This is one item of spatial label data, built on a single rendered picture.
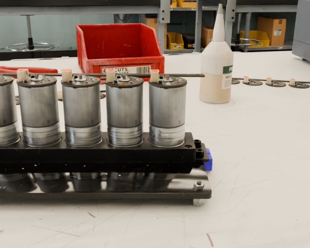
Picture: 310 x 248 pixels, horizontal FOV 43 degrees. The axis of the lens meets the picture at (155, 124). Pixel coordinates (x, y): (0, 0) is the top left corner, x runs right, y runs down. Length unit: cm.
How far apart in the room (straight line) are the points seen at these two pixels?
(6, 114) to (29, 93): 2
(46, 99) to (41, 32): 437
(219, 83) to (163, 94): 18
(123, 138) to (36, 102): 6
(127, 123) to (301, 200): 12
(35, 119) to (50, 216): 6
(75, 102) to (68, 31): 438
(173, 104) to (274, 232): 10
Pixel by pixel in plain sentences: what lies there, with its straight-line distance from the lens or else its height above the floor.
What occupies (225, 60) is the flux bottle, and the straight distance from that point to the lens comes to 41.
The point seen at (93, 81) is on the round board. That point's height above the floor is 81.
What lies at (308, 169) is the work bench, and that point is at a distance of 30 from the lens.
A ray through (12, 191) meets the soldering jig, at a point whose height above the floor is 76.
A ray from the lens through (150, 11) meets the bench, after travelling 261.
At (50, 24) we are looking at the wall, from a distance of 462.
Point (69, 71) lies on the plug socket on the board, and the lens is 26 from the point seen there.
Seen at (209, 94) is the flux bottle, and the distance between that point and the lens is 42.
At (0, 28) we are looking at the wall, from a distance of 466.
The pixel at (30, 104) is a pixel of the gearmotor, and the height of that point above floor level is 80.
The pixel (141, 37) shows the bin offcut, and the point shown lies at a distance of 61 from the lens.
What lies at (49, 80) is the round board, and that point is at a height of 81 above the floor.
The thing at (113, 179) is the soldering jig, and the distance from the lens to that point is 24.
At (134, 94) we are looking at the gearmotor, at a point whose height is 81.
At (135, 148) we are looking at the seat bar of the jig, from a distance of 26.
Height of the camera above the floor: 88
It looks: 20 degrees down
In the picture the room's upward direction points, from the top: 1 degrees clockwise
